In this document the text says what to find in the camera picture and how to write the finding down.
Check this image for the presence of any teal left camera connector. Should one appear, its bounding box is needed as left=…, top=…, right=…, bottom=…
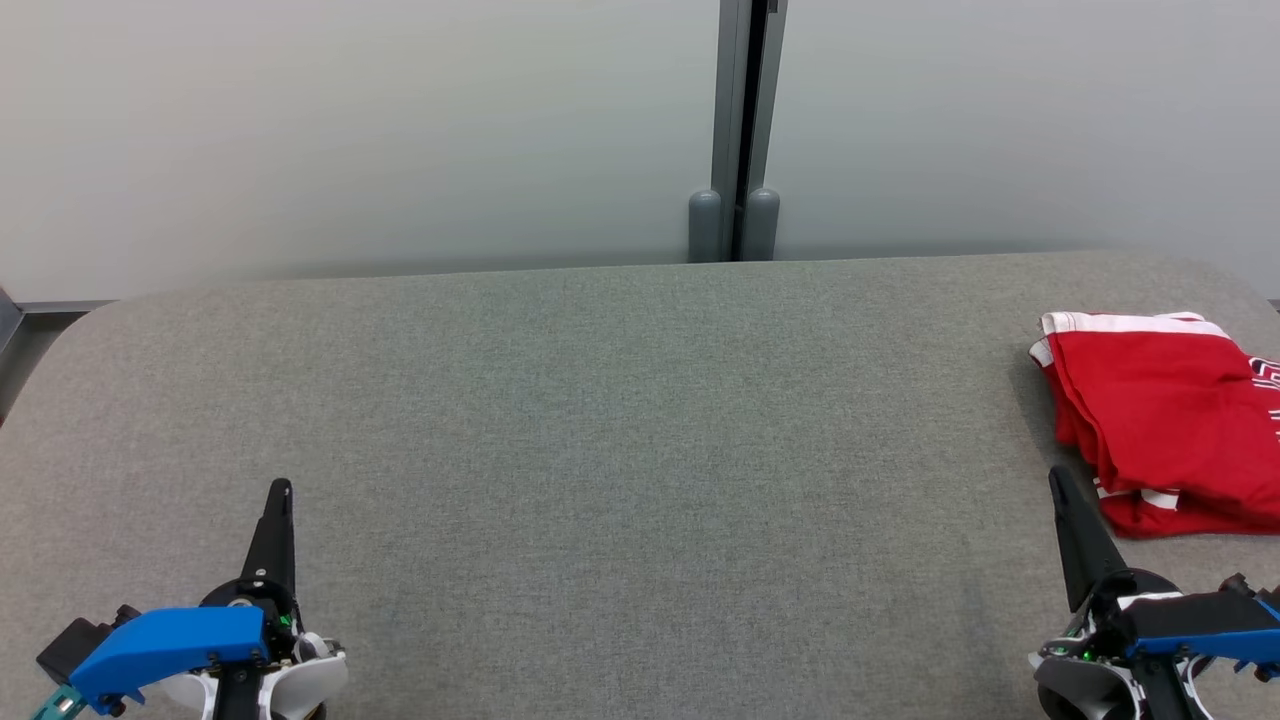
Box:
left=29, top=684, right=87, bottom=720

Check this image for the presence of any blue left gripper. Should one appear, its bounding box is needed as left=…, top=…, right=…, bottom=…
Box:
left=67, top=477, right=303, bottom=718

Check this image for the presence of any red white-trimmed shirt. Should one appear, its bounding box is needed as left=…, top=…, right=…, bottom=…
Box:
left=1029, top=310, right=1280, bottom=503

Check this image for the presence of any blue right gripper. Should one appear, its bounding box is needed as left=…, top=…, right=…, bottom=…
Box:
left=1047, top=465, right=1280, bottom=668

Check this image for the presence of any grey metal wall post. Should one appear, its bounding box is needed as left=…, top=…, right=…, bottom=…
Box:
left=710, top=0, right=790, bottom=264

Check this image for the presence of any grey cylinder bumper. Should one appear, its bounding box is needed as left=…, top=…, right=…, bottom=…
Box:
left=687, top=188, right=724, bottom=265
left=741, top=187, right=782, bottom=262

